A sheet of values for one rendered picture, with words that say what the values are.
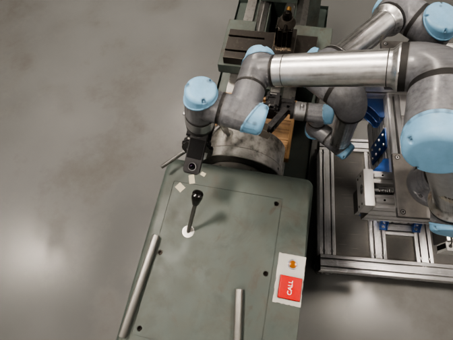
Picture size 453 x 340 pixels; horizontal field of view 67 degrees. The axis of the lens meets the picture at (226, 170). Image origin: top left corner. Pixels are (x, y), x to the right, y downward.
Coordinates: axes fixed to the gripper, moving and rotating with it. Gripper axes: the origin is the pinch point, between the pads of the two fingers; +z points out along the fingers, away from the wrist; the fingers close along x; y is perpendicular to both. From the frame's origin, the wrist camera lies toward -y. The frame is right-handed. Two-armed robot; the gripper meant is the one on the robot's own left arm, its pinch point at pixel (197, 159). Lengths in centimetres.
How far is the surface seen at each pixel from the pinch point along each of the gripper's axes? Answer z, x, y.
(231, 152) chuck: 4.6, -10.0, 6.9
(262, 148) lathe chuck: 5.1, -19.9, 11.3
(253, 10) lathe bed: 43, -6, 111
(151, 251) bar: 3.4, 6.6, -29.5
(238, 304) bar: -1.3, -20.5, -38.6
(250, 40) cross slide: 32, -8, 80
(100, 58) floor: 152, 117, 135
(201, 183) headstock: 4.0, -2.7, -6.1
